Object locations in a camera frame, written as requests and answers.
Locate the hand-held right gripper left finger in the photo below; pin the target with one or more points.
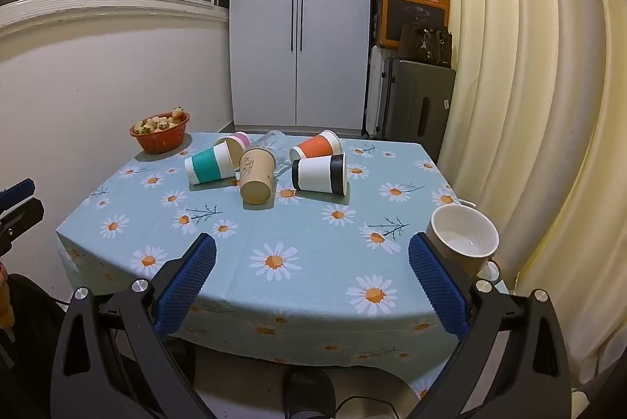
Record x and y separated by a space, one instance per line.
188 287

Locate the black slipper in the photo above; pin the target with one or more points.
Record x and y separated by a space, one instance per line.
309 392

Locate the person's left hand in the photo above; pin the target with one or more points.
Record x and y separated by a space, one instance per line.
4 296

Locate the brown paper cup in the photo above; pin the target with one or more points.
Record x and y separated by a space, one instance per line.
256 176

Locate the white ceramic mug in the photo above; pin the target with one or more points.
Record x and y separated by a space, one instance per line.
463 235

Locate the teal sleeve paper cup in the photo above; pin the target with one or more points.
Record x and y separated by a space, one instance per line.
211 164

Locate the orange sleeve paper cup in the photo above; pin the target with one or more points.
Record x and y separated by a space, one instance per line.
316 147

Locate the white suitcase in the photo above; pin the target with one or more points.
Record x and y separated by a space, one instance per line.
374 91

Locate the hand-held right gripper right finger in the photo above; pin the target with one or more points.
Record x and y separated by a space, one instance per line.
438 287

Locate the dark grey suitcase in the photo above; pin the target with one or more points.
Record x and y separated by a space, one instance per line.
416 105

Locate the clear plastic cup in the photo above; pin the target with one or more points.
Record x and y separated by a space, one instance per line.
274 144

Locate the white two-door wardrobe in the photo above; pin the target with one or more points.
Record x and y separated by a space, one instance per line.
299 17

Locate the black and white paper cup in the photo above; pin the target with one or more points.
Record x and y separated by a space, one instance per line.
318 174

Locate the pile of pale strawberries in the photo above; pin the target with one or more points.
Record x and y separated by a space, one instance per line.
159 123

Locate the cream curtain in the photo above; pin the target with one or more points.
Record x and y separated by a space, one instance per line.
529 96

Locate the red plastic basket bowl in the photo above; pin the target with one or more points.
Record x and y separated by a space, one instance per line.
161 140

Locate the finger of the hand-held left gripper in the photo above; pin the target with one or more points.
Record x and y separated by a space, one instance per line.
18 191
22 216

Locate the blue daisy print tablecloth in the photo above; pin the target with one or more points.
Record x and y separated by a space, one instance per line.
294 228

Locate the pink sleeve paper cup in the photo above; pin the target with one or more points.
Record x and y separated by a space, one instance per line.
241 139

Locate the orange and black cardboard box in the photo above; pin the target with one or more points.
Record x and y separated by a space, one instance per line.
416 0

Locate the dark handbag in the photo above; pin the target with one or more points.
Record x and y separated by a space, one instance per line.
425 44

